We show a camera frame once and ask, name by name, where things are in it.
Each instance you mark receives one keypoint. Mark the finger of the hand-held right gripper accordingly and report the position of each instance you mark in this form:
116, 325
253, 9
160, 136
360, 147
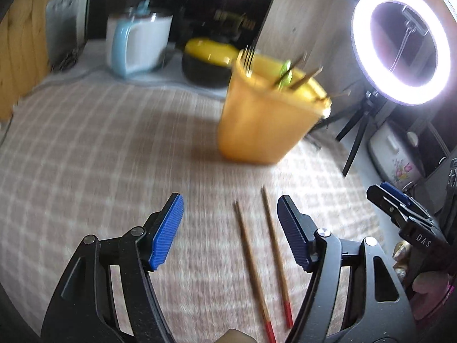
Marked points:
392, 194

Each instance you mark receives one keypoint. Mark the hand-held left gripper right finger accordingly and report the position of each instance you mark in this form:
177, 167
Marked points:
292, 232

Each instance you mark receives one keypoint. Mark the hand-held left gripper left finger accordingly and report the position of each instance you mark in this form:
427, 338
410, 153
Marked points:
167, 232

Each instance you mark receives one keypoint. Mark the orange plastic cup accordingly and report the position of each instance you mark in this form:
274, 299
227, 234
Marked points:
260, 125

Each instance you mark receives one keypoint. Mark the green plastic spoon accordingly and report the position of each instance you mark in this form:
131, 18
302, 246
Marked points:
284, 75

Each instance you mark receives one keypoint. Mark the metal fork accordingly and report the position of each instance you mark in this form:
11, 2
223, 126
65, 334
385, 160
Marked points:
247, 59

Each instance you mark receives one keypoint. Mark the person's right forearm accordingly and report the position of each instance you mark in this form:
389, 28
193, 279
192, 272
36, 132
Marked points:
430, 303

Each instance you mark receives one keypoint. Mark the person's right hand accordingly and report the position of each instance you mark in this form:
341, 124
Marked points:
400, 257

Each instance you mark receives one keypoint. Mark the white floral appliance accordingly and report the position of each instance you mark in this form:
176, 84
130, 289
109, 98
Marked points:
396, 160

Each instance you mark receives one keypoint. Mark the black tripod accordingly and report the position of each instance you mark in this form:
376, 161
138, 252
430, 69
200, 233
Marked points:
357, 139

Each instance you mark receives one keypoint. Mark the plaid tablecloth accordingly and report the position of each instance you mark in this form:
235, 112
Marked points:
107, 157

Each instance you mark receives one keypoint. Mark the black pot with yellow lid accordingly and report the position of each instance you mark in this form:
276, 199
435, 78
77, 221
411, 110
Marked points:
207, 57

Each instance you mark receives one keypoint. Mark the wooden partition board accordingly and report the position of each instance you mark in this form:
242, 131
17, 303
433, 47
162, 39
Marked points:
307, 18

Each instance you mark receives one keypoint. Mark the dark scissors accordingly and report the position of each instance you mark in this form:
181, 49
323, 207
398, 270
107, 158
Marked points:
68, 60

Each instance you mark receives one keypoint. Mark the white ribbed appliance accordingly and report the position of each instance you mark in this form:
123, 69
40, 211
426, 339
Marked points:
64, 25

